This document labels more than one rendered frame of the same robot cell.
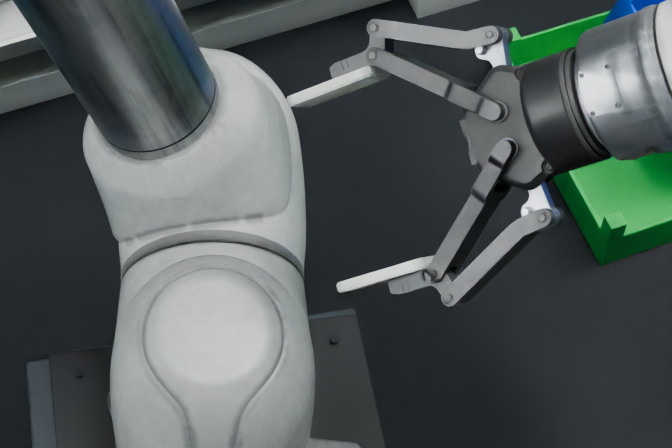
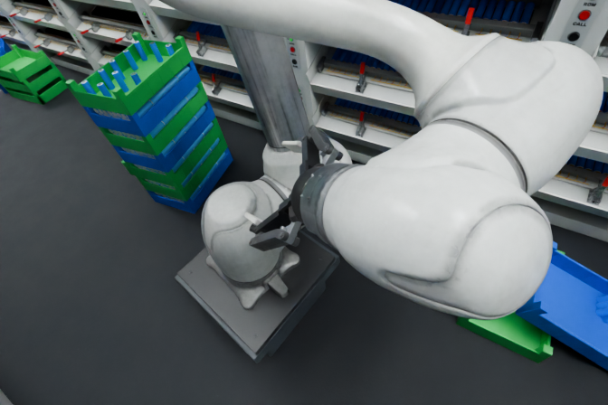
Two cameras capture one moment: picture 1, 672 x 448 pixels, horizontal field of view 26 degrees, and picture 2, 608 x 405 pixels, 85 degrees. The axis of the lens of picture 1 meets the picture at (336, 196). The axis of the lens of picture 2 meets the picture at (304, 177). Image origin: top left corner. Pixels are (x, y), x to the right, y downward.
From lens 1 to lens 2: 0.70 m
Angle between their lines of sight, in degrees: 35
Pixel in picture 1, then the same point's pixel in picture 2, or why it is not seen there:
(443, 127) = not seen: hidden behind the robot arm
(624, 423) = (411, 378)
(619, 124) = (305, 208)
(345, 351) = (320, 264)
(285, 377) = (233, 235)
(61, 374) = not seen: hidden behind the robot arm
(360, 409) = (305, 282)
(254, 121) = not seen: hidden behind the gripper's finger
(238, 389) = (215, 225)
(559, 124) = (297, 193)
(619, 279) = (458, 334)
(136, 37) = (263, 96)
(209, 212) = (277, 178)
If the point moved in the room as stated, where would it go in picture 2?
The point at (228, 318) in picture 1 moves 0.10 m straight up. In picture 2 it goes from (234, 203) to (219, 170)
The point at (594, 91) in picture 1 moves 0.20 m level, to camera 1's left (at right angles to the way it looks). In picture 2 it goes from (309, 185) to (218, 106)
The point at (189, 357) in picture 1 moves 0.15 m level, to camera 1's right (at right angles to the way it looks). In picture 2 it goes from (214, 205) to (255, 256)
